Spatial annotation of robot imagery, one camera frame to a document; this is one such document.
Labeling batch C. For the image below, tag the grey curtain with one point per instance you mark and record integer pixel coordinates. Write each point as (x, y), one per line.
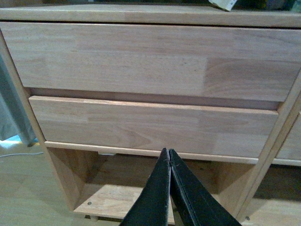
(13, 119)

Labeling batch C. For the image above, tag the book on cabinet top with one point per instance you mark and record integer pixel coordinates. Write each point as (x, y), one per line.
(226, 5)

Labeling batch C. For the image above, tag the left wooden shelf cabinet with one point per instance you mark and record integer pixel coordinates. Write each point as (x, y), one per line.
(106, 181)

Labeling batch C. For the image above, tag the wooden shelf cabinet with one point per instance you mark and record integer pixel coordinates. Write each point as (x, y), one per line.
(287, 115)
(106, 181)

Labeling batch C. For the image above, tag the right wooden shelf cabinet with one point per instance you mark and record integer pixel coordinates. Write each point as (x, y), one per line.
(287, 115)

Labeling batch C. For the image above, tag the left cabinet lower drawer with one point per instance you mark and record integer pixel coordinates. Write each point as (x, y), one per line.
(186, 128)

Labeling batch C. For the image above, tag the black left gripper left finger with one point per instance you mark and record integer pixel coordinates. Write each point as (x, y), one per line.
(152, 206)

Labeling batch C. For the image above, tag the left cabinet upper drawer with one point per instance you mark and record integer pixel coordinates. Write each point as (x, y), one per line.
(195, 61)

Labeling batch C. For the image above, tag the cabinet drawer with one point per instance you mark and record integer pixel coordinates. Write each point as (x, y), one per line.
(186, 128)
(195, 61)

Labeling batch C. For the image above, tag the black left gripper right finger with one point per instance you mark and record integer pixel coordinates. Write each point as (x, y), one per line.
(192, 203)

